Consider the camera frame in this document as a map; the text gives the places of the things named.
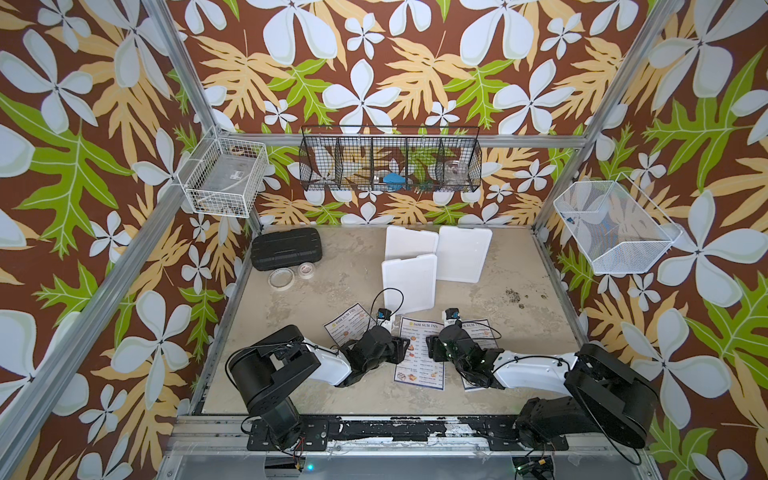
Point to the black wire basket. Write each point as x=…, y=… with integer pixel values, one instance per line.
x=430, y=158

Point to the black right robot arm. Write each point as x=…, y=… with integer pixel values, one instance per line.
x=599, y=393

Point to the white menu holder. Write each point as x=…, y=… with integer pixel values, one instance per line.
x=461, y=253
x=403, y=243
x=410, y=284

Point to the blue object in basket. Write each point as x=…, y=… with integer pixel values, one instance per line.
x=394, y=182

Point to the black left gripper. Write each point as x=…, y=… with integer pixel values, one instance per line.
x=398, y=350

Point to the white wire basket left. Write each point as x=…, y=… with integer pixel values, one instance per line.
x=222, y=175

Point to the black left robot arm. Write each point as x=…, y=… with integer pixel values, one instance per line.
x=267, y=372

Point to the black plastic case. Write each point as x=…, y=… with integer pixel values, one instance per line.
x=285, y=249

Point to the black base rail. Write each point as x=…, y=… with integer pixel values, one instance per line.
x=315, y=433

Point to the white mesh basket right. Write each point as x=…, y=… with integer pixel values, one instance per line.
x=616, y=225

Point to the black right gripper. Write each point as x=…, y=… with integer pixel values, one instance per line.
x=434, y=345

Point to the dim sum menu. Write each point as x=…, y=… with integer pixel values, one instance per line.
x=351, y=325
x=486, y=337
x=417, y=368

